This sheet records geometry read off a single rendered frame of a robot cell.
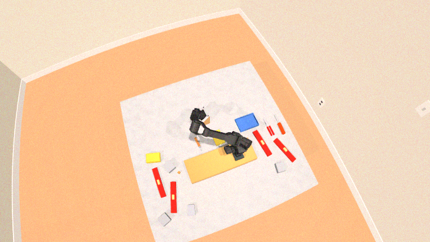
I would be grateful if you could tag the orange-handled awl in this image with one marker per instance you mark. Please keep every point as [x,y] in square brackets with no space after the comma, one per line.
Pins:
[281,128]

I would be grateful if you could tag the red rectangular block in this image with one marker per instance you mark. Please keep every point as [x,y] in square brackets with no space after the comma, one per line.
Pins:
[173,197]
[262,143]
[285,150]
[159,182]

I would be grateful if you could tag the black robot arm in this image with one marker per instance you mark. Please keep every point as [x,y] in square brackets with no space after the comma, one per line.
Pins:
[233,138]

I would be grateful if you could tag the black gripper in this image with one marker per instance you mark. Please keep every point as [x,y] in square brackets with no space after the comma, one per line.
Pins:
[229,149]

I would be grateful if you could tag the yellow flat block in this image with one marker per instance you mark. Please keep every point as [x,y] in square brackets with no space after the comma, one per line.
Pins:
[218,142]
[153,158]

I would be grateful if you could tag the blue tray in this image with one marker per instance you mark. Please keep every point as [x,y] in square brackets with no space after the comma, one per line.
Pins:
[246,122]

